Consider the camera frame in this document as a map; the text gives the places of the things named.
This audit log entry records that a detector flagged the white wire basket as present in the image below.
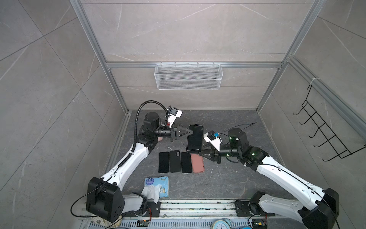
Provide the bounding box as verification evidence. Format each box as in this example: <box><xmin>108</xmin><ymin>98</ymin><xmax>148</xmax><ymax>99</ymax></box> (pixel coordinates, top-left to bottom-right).
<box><xmin>154</xmin><ymin>64</ymin><xmax>224</xmax><ymax>90</ymax></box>

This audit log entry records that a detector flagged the black wire hook rack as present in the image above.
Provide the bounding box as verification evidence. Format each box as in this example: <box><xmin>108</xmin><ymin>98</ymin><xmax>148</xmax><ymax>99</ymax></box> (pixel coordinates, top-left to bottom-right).
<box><xmin>293</xmin><ymin>85</ymin><xmax>366</xmax><ymax>162</ymax></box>

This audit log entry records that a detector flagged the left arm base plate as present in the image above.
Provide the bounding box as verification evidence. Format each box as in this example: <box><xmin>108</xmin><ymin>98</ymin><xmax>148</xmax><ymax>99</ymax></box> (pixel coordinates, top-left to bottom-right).
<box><xmin>123</xmin><ymin>201</ymin><xmax>161</xmax><ymax>217</ymax></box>

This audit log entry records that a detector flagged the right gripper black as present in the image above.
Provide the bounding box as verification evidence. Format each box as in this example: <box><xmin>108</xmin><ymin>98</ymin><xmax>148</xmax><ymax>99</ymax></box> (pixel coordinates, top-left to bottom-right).
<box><xmin>199</xmin><ymin>143</ymin><xmax>241</xmax><ymax>164</ymax></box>

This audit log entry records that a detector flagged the black phone case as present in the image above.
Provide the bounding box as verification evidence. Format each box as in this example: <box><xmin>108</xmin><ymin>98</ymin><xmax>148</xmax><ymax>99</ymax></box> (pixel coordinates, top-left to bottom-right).
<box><xmin>169</xmin><ymin>150</ymin><xmax>181</xmax><ymax>173</ymax></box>

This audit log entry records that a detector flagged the pink phone case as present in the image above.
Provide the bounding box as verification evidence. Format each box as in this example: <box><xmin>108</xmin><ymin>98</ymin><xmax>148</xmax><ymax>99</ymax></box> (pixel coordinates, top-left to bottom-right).
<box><xmin>191</xmin><ymin>154</ymin><xmax>205</xmax><ymax>173</ymax></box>

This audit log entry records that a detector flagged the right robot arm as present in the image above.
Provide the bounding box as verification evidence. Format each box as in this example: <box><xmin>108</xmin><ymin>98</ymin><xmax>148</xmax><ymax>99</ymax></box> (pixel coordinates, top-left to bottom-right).
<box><xmin>196</xmin><ymin>128</ymin><xmax>339</xmax><ymax>229</ymax></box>

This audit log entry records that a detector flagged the blue tissue pack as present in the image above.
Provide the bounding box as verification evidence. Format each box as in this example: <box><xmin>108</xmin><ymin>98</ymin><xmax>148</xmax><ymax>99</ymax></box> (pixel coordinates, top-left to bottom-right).
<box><xmin>141</xmin><ymin>176</ymin><xmax>170</xmax><ymax>204</ymax></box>

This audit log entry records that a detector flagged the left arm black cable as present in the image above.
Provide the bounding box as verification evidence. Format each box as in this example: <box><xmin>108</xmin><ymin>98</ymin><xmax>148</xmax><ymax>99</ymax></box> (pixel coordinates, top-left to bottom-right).
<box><xmin>131</xmin><ymin>100</ymin><xmax>169</xmax><ymax>152</ymax></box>

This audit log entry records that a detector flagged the blue round clock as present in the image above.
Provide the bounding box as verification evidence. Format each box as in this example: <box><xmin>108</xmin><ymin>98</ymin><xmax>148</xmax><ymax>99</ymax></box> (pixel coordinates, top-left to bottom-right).
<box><xmin>211</xmin><ymin>219</ymin><xmax>231</xmax><ymax>229</ymax></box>

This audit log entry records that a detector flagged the aluminium mounting rail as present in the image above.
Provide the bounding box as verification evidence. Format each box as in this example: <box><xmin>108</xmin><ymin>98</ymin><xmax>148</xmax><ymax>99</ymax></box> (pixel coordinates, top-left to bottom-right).
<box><xmin>77</xmin><ymin>199</ymin><xmax>318</xmax><ymax>221</ymax></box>

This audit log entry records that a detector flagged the black phone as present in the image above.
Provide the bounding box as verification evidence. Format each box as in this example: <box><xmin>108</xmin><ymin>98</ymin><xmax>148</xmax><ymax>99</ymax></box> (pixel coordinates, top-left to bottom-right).
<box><xmin>186</xmin><ymin>125</ymin><xmax>204</xmax><ymax>154</ymax></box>
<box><xmin>158</xmin><ymin>152</ymin><xmax>170</xmax><ymax>174</ymax></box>

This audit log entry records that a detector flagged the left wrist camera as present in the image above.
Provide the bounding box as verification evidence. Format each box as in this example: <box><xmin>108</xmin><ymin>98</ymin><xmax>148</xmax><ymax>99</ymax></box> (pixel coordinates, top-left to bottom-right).
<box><xmin>166</xmin><ymin>106</ymin><xmax>183</xmax><ymax>127</ymax></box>

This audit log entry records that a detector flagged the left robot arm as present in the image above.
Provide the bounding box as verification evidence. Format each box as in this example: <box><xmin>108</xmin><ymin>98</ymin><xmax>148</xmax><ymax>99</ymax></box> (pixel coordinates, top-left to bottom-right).
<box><xmin>86</xmin><ymin>107</ymin><xmax>193</xmax><ymax>222</ymax></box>

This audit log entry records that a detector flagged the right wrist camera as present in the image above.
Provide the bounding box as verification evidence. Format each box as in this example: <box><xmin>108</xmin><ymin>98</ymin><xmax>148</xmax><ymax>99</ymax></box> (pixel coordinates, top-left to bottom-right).
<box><xmin>204</xmin><ymin>131</ymin><xmax>222</xmax><ymax>151</ymax></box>

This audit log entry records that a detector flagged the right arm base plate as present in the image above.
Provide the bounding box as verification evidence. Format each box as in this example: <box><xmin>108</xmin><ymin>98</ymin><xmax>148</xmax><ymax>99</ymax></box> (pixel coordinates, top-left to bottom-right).
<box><xmin>234</xmin><ymin>199</ymin><xmax>275</xmax><ymax>217</ymax></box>

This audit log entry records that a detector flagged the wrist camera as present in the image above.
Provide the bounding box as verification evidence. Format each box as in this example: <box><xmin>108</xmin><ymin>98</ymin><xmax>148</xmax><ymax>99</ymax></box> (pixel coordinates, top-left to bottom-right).
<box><xmin>204</xmin><ymin>131</ymin><xmax>222</xmax><ymax>151</ymax></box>
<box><xmin>166</xmin><ymin>106</ymin><xmax>183</xmax><ymax>127</ymax></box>

